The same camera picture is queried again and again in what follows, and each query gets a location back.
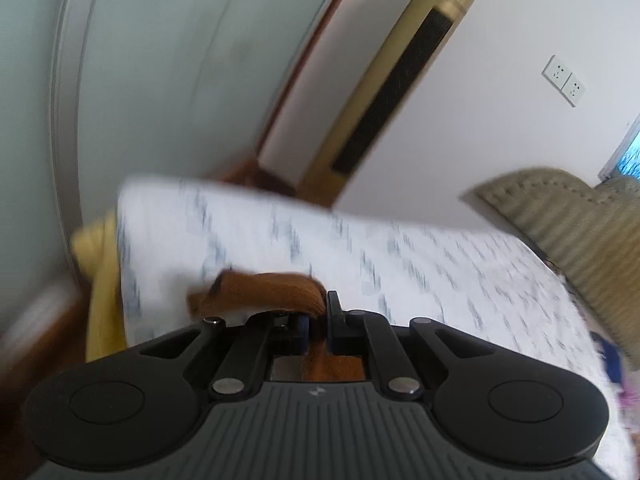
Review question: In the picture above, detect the brown knitted garment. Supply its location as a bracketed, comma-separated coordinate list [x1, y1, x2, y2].
[186, 269, 366, 382]

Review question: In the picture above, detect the white script-print bed quilt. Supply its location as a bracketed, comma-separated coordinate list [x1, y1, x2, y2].
[116, 177, 638, 479]

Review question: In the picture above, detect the yellow blanket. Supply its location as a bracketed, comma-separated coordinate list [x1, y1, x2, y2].
[70, 211, 127, 362]

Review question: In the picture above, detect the gold tower air conditioner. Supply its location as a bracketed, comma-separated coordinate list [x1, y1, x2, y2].
[296, 0, 474, 208]

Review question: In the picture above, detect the olive green padded headboard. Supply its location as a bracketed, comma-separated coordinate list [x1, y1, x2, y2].
[475, 168, 639, 364]

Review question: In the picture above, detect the navy blue small garment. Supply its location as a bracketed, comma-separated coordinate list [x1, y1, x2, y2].
[594, 334, 623, 385]

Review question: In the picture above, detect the purple small garment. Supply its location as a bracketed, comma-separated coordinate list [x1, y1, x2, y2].
[617, 385, 639, 434]

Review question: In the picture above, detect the frosted glass wardrobe door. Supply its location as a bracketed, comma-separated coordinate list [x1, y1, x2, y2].
[1, 0, 331, 327]

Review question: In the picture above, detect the window with blue sky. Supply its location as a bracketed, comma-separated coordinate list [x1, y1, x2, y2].
[599, 116, 640, 181]

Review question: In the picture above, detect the white wall socket plate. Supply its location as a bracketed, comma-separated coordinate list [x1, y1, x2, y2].
[541, 55, 586, 107]

